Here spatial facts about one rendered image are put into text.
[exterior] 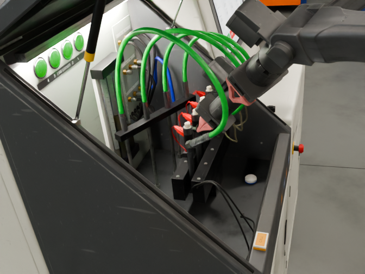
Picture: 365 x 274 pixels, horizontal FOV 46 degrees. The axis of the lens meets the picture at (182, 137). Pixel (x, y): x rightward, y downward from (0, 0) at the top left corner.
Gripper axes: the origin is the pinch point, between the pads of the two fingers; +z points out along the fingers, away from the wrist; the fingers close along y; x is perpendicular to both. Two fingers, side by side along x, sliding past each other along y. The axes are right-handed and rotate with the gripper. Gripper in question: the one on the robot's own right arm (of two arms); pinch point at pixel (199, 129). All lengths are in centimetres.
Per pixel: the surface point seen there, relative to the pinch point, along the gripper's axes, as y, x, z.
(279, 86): -11, -63, 12
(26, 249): 10, 43, 36
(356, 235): -101, -97, 63
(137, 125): 14.0, 1.2, 16.4
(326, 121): -68, -212, 96
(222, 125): -2.9, 11.3, -16.6
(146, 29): 25.7, 7.6, -17.6
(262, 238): -29.5, 16.2, -4.5
